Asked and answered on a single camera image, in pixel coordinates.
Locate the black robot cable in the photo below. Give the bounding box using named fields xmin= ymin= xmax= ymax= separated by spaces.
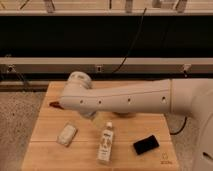
xmin=169 ymin=116 xmax=188 ymax=136

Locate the black sponge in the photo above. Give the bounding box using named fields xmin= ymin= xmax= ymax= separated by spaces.
xmin=133 ymin=135 xmax=159 ymax=155

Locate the green ceramic bowl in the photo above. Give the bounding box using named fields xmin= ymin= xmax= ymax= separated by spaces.
xmin=114 ymin=112 xmax=136 ymax=118

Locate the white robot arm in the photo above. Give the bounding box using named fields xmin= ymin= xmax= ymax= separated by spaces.
xmin=59 ymin=71 xmax=213 ymax=171

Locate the white plastic bottle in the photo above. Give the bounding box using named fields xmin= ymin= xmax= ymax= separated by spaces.
xmin=97 ymin=122 xmax=114 ymax=163

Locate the wooden cutting board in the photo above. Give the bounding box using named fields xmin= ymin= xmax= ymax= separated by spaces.
xmin=21 ymin=82 xmax=180 ymax=171

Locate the black hanging cable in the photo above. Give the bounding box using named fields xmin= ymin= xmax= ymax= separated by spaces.
xmin=111 ymin=7 xmax=148 ymax=75

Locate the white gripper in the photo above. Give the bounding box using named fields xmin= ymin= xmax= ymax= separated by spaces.
xmin=80 ymin=111 xmax=106 ymax=128

